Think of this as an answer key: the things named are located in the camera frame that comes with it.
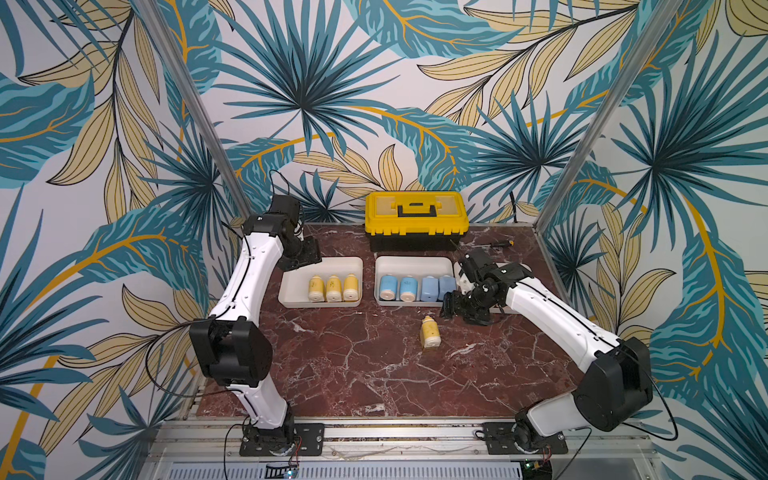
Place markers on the blue pencil sharpener bottom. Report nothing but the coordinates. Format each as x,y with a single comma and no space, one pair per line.
429,291

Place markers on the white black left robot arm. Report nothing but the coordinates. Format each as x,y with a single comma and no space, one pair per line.
230,348

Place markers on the yellow pencil sharpener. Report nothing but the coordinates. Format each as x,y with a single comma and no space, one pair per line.
351,292
429,333
316,289
334,289

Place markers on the white right storage tray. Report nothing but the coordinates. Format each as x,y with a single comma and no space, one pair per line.
475,273

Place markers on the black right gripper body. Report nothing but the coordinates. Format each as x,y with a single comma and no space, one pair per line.
463,303

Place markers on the white storage tray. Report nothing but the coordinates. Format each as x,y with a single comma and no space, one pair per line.
294,286
413,266
475,273

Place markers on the blue pencil sharpener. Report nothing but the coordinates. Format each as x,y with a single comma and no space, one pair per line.
388,288
429,291
408,289
446,284

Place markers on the white middle storage tray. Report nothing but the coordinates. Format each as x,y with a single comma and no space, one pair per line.
413,266

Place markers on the yellow black toolbox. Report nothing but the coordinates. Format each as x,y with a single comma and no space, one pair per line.
410,221

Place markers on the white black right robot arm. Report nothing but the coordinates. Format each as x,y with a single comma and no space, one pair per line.
616,382

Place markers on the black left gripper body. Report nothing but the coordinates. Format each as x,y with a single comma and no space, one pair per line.
302,252

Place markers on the white left storage tray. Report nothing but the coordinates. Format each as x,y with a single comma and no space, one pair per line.
294,286

